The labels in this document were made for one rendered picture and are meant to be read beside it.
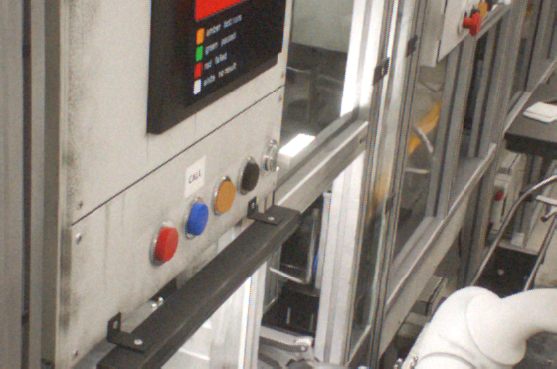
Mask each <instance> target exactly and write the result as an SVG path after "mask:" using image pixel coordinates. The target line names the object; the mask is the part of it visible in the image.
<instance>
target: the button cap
mask: <svg viewBox="0 0 557 369"><path fill-rule="evenodd" d="M208 218H209V208H208V206H207V205H206V204H204V203H201V202H198V203H197V205H196V206H195V207H194V208H193V209H192V212H191V214H190V220H189V232H190V234H191V235H195V236H199V235H201V234H202V233H203V231H204V229H205V227H206V225H207V222H208Z"/></svg>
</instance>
